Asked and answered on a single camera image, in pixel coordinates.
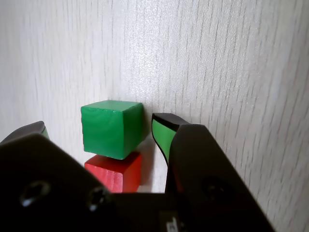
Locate green wooden cube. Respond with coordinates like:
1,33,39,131
80,100,145,160

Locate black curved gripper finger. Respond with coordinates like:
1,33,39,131
151,113,276,232

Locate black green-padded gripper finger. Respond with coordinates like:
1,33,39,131
0,120,117,232

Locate red wooden cube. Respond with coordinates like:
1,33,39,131
84,151,142,193

